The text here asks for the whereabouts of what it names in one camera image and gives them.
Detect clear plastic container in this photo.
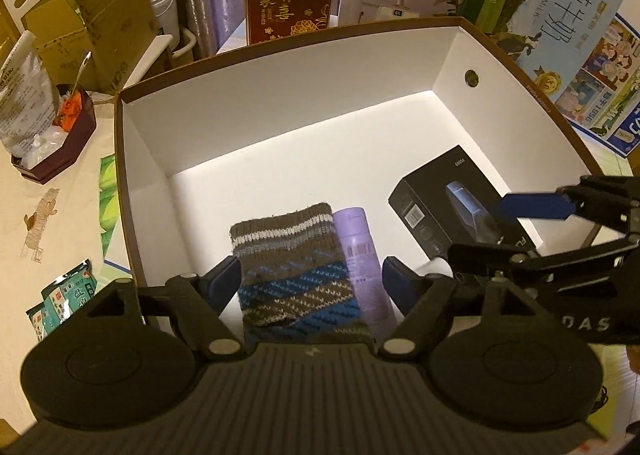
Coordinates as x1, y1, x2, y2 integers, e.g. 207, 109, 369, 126
422, 258, 454, 279

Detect black shaver box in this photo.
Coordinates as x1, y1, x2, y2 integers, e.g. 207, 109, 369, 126
388, 145, 535, 259

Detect purple cosmetic tube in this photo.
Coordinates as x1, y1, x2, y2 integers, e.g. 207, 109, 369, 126
333, 207, 397, 345

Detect plaid tablecloth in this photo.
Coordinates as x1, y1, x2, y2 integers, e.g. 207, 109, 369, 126
582, 136, 639, 439

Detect blue cartoon milk box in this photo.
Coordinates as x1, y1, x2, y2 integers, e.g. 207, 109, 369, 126
555, 15, 640, 157

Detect green tissue packet on bed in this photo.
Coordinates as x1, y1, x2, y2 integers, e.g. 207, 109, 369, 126
99, 154, 120, 257

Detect teal medicine packets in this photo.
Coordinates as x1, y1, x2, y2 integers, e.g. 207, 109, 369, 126
26, 259, 96, 341

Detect brown open storage box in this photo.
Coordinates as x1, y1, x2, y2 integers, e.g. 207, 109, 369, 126
115, 17, 600, 286

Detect dark red hexagonal tray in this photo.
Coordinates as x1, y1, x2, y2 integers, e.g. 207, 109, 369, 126
11, 85, 96, 185

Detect green blue milk carton box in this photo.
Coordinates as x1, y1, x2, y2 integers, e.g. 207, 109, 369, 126
460, 0, 623, 102

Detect crumpled white plastic bag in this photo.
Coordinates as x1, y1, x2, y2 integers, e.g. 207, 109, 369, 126
1, 31, 62, 158

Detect brown cardboard box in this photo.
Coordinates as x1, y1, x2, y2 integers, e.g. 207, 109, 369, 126
9, 0, 158, 93

